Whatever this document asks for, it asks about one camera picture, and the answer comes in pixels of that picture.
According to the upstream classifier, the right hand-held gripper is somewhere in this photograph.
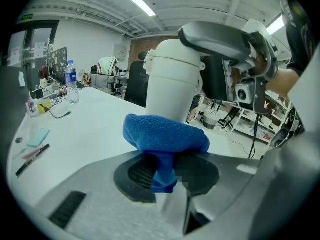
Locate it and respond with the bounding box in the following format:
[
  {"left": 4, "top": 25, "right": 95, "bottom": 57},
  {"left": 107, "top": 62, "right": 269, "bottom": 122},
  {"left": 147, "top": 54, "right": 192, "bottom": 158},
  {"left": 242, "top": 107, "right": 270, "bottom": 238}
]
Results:
[{"left": 176, "top": 18, "right": 280, "bottom": 115}]

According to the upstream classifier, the dark glass door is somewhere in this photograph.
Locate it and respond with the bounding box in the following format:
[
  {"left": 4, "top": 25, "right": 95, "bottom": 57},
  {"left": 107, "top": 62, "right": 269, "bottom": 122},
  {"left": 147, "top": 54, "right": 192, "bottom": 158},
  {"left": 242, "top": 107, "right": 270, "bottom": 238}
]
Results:
[{"left": 6, "top": 20, "right": 60, "bottom": 71}]

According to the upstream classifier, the black cable with plug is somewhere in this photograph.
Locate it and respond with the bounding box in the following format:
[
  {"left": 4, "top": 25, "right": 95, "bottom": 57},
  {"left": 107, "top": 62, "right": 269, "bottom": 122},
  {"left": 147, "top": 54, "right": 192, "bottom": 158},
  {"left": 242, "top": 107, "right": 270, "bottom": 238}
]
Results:
[{"left": 46, "top": 105, "right": 72, "bottom": 120}]

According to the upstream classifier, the person's black shirt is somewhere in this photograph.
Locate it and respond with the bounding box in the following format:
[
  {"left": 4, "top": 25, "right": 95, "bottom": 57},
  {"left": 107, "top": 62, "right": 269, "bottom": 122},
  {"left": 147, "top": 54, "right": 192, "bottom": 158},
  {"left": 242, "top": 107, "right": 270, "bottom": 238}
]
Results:
[{"left": 281, "top": 0, "right": 319, "bottom": 76}]

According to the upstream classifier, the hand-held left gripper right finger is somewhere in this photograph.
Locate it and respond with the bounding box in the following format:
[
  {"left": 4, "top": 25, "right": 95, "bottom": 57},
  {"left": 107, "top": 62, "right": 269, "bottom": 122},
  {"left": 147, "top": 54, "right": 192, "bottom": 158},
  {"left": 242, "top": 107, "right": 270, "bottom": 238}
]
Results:
[{"left": 173, "top": 130, "right": 320, "bottom": 237}]

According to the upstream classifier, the black monitor with note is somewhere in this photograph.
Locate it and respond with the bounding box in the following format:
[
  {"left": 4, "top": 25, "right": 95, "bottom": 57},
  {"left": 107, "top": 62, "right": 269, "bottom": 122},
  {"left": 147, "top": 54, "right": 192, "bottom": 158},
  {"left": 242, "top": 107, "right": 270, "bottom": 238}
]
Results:
[{"left": 0, "top": 65, "right": 30, "bottom": 125}]

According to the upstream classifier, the grey wall electrical box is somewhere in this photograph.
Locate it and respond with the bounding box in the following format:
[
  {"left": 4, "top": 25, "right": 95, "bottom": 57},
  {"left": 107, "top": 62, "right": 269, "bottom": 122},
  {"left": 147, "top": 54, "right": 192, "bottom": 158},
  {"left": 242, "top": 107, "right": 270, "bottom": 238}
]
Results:
[{"left": 113, "top": 43, "right": 129, "bottom": 61}]

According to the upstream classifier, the clear plastic water bottle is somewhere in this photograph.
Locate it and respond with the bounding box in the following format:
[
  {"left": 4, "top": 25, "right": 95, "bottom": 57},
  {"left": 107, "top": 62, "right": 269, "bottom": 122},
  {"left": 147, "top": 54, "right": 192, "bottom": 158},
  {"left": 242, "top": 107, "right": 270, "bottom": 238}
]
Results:
[{"left": 64, "top": 60, "right": 81, "bottom": 105}]

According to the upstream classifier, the blue cloth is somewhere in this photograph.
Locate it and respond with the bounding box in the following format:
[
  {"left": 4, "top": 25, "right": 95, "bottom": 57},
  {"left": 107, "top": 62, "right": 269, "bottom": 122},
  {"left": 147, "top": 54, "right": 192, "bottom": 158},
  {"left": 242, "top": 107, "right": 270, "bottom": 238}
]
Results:
[{"left": 122, "top": 113, "right": 211, "bottom": 194}]

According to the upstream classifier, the small white glue bottle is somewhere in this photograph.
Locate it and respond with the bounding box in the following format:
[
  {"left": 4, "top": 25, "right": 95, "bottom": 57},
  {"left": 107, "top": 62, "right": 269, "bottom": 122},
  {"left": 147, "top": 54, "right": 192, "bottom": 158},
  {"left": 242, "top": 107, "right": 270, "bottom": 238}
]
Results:
[{"left": 25, "top": 91, "right": 38, "bottom": 118}]

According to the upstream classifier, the black office chair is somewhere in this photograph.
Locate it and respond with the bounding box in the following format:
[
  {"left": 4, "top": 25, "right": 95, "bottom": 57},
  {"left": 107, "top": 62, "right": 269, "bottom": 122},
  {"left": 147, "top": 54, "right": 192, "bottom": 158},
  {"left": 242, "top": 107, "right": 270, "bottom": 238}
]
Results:
[{"left": 124, "top": 51, "right": 151, "bottom": 109}]

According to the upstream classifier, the monitor covered with stickers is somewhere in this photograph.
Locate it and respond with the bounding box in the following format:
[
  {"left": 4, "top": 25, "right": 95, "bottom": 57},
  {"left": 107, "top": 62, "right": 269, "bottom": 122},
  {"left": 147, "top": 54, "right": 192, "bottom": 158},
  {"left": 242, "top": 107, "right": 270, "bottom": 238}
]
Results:
[{"left": 47, "top": 46, "right": 69, "bottom": 83}]

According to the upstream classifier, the black marker pen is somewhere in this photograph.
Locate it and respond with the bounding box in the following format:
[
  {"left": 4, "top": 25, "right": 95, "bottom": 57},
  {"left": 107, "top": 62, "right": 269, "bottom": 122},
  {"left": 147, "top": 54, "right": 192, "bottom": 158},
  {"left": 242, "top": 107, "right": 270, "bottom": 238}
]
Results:
[{"left": 15, "top": 143, "right": 51, "bottom": 177}]

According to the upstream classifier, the person's right hand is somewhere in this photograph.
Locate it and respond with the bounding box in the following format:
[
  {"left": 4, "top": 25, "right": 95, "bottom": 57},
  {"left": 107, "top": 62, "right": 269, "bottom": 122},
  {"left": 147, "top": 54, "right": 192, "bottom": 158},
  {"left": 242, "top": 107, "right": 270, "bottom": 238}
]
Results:
[{"left": 251, "top": 53, "right": 270, "bottom": 77}]

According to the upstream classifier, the grey gripper camera box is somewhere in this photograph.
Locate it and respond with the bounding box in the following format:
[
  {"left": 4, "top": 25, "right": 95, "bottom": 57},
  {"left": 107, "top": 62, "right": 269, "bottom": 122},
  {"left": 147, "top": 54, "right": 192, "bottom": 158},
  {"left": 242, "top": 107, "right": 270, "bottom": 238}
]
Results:
[{"left": 234, "top": 81, "right": 254, "bottom": 110}]

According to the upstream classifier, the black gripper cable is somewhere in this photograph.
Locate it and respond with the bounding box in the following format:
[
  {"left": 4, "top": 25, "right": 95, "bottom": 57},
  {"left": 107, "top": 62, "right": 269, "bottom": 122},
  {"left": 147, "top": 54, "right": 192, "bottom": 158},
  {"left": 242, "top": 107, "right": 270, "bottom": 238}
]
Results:
[{"left": 248, "top": 113, "right": 261, "bottom": 160}]

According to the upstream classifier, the white metal shelf rack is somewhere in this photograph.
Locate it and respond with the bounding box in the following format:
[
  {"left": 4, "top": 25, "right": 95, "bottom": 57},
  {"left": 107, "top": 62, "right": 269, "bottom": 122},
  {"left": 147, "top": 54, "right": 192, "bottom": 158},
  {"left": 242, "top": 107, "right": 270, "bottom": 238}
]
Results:
[{"left": 196, "top": 93, "right": 295, "bottom": 149}]

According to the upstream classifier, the white drink container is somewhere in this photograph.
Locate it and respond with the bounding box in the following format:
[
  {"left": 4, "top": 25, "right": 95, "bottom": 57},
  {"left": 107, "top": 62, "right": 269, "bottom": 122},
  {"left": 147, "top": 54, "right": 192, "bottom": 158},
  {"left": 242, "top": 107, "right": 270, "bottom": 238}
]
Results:
[{"left": 143, "top": 38, "right": 206, "bottom": 124}]

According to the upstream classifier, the grey chair with towel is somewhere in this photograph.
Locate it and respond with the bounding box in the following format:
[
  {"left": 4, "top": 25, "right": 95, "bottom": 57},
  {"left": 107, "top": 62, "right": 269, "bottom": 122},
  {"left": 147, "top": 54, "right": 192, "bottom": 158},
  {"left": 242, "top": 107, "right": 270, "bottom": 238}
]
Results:
[{"left": 89, "top": 56, "right": 120, "bottom": 95}]

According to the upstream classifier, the yellow plastic container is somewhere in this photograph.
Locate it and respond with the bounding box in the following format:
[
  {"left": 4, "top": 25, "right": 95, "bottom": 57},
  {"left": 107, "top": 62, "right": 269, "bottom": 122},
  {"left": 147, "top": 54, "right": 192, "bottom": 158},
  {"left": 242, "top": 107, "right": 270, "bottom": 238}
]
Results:
[{"left": 37, "top": 99, "right": 53, "bottom": 114}]

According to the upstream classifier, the person's right forearm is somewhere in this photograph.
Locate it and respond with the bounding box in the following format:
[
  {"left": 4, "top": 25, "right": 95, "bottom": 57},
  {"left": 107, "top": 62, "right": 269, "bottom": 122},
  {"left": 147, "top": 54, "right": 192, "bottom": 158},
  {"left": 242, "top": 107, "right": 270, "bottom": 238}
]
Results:
[{"left": 266, "top": 67, "right": 301, "bottom": 98}]

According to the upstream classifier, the white waste bin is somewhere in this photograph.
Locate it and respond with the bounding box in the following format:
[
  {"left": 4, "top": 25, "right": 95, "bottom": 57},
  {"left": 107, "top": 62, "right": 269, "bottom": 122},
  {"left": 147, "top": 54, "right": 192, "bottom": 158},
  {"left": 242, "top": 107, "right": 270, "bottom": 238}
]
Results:
[{"left": 202, "top": 108, "right": 218, "bottom": 130}]

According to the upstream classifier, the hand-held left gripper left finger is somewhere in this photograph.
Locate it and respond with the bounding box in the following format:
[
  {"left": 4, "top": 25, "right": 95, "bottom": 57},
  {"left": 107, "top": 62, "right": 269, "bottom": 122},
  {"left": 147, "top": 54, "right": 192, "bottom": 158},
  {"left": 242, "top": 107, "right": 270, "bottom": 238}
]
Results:
[{"left": 34, "top": 150, "right": 187, "bottom": 240}]

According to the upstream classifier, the green notepad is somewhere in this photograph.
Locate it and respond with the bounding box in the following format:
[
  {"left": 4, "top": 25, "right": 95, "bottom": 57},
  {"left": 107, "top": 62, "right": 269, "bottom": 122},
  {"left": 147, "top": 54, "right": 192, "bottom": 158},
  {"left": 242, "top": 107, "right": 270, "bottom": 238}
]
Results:
[{"left": 26, "top": 128, "right": 51, "bottom": 149}]

